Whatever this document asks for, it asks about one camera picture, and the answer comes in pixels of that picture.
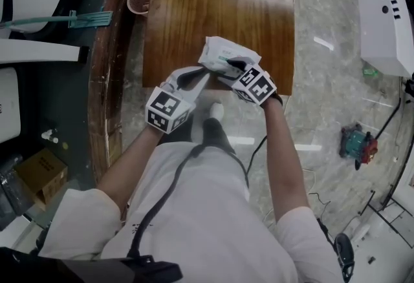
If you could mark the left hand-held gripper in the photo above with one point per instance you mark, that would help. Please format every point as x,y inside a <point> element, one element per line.
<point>168,110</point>

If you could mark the brown cardboard box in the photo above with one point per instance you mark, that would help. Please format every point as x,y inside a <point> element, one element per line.
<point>42,168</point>

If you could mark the brown wooden curved ledge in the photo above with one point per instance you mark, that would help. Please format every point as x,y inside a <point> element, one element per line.
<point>103,81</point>

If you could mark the person's right forearm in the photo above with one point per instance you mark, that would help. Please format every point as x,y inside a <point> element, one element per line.
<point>284,159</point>

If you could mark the black metal rack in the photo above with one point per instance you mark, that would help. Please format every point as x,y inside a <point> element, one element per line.
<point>391,214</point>

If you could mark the person's white shoe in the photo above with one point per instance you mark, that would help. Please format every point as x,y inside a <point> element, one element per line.
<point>216,111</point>

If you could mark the person's left forearm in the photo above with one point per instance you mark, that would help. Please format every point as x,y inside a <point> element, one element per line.
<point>129,168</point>

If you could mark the small white bottle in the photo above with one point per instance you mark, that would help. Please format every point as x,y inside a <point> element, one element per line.
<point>50,136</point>

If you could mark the white sink cabinet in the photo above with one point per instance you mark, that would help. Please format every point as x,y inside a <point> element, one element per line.
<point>375,23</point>

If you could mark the white slanted panel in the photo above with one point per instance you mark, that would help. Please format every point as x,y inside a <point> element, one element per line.
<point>39,50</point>

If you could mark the person's black trousers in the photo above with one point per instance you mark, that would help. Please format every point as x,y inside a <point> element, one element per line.
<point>216,134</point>

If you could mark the teal flat mop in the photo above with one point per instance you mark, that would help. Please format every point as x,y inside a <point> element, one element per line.
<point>93,18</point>

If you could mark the green and red floor machine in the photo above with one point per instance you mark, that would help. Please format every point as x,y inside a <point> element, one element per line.
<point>355,142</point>

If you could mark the person's white shirt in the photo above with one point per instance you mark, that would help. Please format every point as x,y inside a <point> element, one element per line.
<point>210,226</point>

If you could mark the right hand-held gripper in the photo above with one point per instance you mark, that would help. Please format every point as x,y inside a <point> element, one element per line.
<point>258,86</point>

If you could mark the white plastic packet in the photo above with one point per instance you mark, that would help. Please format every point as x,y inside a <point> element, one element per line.
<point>215,55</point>

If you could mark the black head camera mount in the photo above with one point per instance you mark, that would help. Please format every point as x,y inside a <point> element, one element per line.
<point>97,270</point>

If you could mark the white rounded appliance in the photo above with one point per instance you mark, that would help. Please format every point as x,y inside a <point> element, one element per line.
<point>8,104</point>

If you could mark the green plastic packet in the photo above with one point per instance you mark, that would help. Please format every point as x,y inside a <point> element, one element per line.
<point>370,72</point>

